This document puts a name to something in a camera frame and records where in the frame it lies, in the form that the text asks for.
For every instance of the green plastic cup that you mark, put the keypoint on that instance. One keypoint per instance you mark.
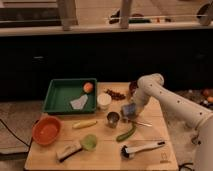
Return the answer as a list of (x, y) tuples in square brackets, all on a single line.
[(89, 142)]

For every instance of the wooden handled brush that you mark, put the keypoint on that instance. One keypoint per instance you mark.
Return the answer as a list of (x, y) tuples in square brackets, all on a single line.
[(64, 152)]

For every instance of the green cucumber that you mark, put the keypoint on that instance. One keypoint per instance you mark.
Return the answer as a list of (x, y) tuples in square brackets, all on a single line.
[(127, 134)]

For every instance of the dark maroon bowl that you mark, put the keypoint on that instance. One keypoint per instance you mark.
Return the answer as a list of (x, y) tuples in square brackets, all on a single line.
[(132, 87)]

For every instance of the yellow banana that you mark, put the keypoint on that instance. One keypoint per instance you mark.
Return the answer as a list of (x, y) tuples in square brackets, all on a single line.
[(84, 124)]

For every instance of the white plastic cup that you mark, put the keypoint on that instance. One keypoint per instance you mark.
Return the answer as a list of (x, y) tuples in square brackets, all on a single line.
[(103, 101)]

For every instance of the metal spoon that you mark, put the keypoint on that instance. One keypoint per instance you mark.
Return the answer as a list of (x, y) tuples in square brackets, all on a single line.
[(136, 122)]

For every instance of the white dish brush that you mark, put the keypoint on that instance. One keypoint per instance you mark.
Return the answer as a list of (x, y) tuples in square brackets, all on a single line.
[(129, 152)]

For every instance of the orange ball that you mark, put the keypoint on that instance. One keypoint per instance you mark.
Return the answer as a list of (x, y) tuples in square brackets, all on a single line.
[(88, 87)]

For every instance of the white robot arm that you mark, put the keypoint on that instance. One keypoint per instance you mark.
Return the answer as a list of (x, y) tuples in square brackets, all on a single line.
[(195, 115)]

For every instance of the orange bowl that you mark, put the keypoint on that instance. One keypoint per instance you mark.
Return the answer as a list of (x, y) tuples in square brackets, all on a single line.
[(46, 130)]

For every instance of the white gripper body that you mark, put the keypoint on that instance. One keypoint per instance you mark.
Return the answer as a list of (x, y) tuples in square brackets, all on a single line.
[(140, 103)]

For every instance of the green plastic tray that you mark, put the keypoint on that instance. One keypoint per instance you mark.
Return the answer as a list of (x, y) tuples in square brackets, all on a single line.
[(62, 91)]

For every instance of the small metal cup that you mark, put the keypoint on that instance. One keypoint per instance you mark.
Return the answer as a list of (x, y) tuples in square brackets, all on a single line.
[(113, 118)]

